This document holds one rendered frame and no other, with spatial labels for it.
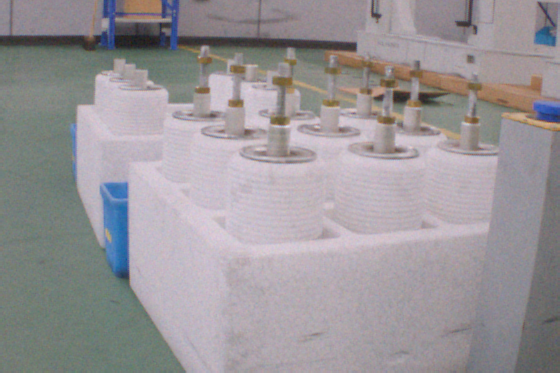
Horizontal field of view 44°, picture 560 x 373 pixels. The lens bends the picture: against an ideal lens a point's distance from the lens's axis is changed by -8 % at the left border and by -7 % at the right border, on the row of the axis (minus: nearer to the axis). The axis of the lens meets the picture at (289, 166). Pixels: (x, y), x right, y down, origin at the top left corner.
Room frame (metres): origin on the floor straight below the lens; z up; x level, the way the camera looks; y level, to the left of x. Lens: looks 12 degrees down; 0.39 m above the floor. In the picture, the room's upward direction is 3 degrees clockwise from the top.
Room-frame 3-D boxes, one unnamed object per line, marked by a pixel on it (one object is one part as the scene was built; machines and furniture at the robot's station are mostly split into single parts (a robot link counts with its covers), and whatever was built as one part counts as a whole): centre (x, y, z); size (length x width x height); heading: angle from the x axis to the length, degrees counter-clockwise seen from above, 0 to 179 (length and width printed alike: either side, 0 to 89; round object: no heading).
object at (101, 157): (1.35, 0.19, 0.09); 0.39 x 0.39 x 0.18; 23
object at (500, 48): (4.72, -0.98, 0.45); 1.61 x 0.57 x 0.74; 21
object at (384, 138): (0.75, -0.10, 0.26); 0.02 x 0.02 x 0.03
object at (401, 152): (0.75, -0.10, 0.25); 0.08 x 0.08 x 0.01
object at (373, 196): (0.75, -0.10, 0.16); 0.10 x 0.10 x 0.18
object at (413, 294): (0.86, -0.04, 0.09); 0.39 x 0.39 x 0.18; 26
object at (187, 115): (0.91, 0.11, 0.25); 0.08 x 0.08 x 0.01
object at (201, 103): (0.91, 0.11, 0.26); 0.02 x 0.02 x 0.03
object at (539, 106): (0.63, -0.24, 0.32); 0.04 x 0.04 x 0.02
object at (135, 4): (6.43, 1.38, 0.36); 0.31 x 0.25 x 0.20; 111
